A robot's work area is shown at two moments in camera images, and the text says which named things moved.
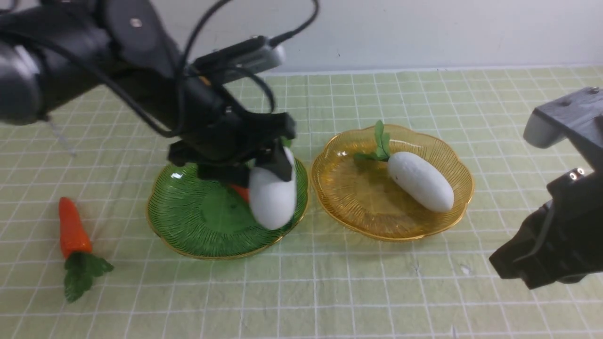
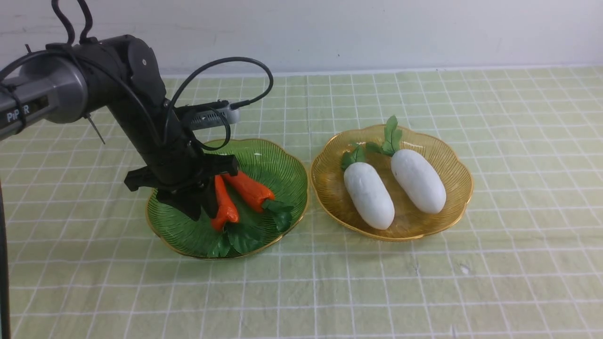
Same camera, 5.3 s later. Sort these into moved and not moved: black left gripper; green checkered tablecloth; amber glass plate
Moved: black left gripper
Not moved: amber glass plate; green checkered tablecloth
